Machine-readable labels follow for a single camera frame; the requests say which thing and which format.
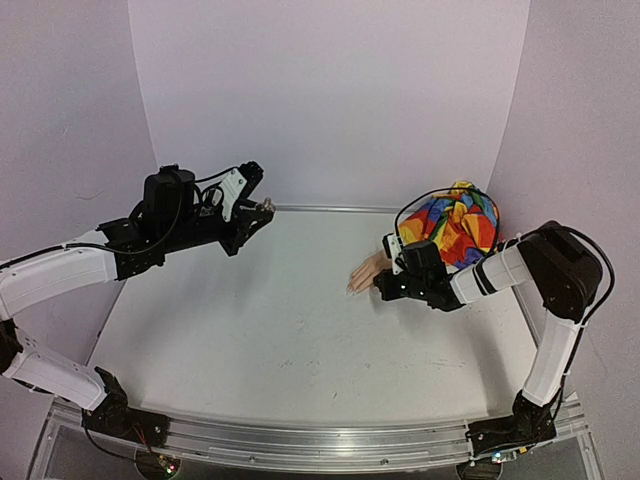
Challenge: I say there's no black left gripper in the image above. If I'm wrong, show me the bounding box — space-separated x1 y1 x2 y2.
162 201 275 257

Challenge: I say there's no glitter nail polish bottle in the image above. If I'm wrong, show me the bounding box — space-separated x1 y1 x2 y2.
259 198 276 214

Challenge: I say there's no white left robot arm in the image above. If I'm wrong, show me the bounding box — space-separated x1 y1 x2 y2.
1 161 275 437

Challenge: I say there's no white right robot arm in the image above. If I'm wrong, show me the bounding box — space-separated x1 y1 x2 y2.
374 221 615 419

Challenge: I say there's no mannequin hand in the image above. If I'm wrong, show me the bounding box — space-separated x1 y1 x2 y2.
347 250 391 295

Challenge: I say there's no rainbow coloured sleeve cloth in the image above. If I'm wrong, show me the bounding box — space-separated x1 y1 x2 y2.
394 181 501 270

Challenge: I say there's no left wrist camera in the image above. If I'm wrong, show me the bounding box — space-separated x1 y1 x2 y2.
219 167 248 223

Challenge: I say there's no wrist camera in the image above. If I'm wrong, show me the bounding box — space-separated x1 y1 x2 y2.
219 167 248 223
382 233 406 275

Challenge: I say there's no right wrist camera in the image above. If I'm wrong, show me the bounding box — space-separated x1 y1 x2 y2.
382 233 406 275

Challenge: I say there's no black left camera cable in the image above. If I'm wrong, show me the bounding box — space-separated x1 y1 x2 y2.
49 169 236 254

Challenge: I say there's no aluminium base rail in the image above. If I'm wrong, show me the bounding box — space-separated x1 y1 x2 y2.
29 397 603 479

